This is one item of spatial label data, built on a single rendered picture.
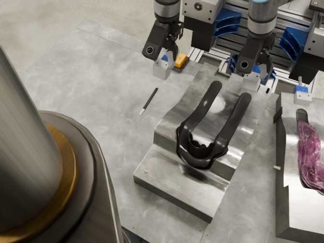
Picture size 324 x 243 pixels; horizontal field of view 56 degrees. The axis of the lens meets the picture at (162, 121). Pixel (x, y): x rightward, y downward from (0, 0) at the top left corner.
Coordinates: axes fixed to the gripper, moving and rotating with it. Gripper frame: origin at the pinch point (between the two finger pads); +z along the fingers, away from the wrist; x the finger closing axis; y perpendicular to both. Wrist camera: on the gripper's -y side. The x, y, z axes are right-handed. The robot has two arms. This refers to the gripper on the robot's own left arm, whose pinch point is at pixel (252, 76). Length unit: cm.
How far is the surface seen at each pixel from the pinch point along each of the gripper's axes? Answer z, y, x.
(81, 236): -69, -66, -10
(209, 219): 4.7, -48.1, -5.8
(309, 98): 9.3, 4.6, -18.8
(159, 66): -7.4, -12.5, 27.6
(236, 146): -1.8, -27.0, -5.3
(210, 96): 3.1, -10.7, 10.6
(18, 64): 71, 5, 179
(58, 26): 78, 54, 182
